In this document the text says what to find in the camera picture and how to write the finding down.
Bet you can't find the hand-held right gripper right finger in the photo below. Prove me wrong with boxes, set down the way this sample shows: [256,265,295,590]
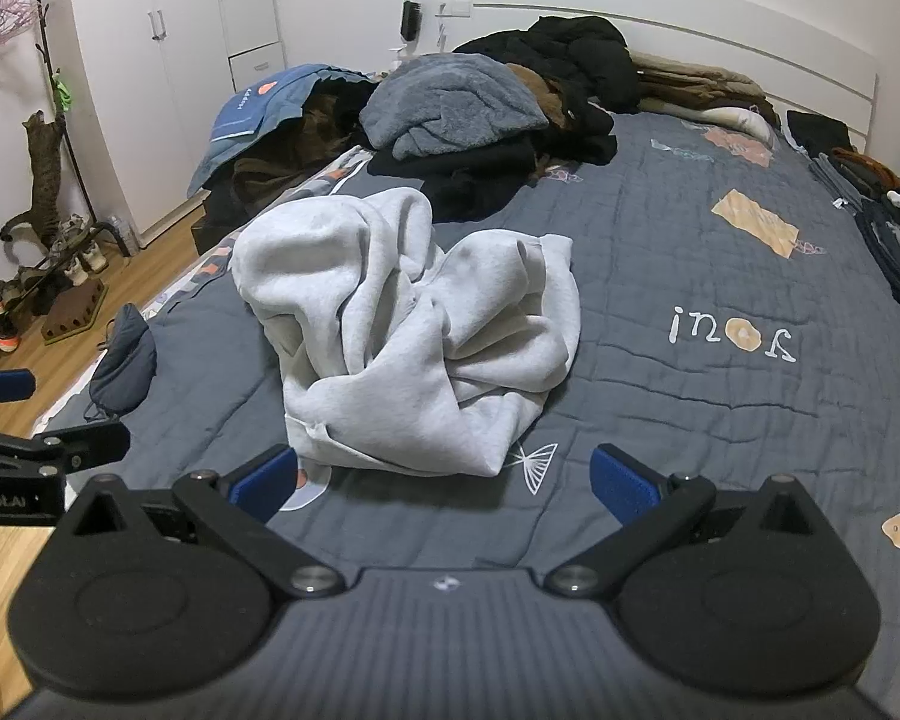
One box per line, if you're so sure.
[544,444,835,599]

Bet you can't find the light grey hoodie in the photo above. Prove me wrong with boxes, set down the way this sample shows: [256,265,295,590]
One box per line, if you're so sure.
[231,189,580,478]

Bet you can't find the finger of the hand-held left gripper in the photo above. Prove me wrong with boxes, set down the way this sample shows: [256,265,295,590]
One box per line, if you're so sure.
[34,420,132,470]
[0,370,36,410]

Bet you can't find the black clothes rack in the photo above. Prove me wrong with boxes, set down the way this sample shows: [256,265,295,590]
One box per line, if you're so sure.
[0,0,133,271]

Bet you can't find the white headboard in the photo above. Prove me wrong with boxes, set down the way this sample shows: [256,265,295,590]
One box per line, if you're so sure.
[390,0,880,152]

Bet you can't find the stack of folded clothes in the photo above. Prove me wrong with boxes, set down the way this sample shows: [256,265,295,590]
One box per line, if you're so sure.
[810,146,900,344]

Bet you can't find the dark brown fleece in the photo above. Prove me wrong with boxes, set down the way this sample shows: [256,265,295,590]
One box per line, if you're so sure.
[229,79,377,205]

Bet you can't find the pile of dark clothes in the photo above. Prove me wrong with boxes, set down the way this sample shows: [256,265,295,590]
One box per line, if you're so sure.
[454,15,642,166]

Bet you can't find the white pillow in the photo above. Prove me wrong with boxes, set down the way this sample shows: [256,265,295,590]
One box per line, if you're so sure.
[667,101,779,142]

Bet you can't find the grey printed quilt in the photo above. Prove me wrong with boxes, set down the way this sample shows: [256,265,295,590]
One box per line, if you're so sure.
[41,109,900,706]

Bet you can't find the small black folded garment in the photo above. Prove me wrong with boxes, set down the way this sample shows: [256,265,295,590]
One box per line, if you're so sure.
[786,111,850,156]

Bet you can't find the tabby cat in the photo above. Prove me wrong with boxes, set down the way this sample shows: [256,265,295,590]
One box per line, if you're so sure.
[0,111,68,248]

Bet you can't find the brown hexagonal scratching board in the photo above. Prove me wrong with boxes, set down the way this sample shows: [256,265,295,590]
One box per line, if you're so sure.
[41,281,107,344]

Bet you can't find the white wardrobe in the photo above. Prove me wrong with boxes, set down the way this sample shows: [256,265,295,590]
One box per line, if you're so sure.
[64,0,286,250]

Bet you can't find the black garment pile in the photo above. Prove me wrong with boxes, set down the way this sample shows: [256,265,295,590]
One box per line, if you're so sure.
[367,131,545,224]

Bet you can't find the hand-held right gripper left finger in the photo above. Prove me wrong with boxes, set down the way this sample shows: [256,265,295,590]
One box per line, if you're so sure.
[60,445,346,599]

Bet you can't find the grey fleece garment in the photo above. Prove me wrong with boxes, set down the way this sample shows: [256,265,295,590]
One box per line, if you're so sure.
[360,52,550,161]

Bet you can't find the brown garment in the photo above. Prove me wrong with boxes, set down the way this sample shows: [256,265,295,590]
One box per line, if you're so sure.
[506,64,572,121]

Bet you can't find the dark grey pouch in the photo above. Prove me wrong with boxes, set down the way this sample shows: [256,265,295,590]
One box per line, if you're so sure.
[88,304,158,419]

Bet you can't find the white shoes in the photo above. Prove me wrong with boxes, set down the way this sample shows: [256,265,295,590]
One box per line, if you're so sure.
[67,240,111,286]

